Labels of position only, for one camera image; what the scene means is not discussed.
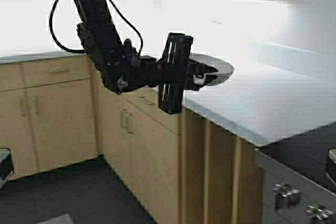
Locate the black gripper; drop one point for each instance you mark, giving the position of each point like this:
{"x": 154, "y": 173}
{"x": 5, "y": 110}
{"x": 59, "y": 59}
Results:
{"x": 172, "y": 69}

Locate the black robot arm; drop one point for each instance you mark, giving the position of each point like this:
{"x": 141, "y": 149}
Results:
{"x": 124, "y": 70}

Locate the wooden base cabinets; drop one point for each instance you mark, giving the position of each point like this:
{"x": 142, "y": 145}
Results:
{"x": 182, "y": 168}

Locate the chrome stove knob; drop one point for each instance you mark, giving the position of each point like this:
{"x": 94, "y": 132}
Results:
{"x": 285, "y": 196}
{"x": 320, "y": 214}

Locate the black left base corner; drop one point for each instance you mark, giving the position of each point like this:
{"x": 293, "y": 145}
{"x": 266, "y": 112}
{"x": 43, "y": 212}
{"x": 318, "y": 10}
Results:
{"x": 7, "y": 166}

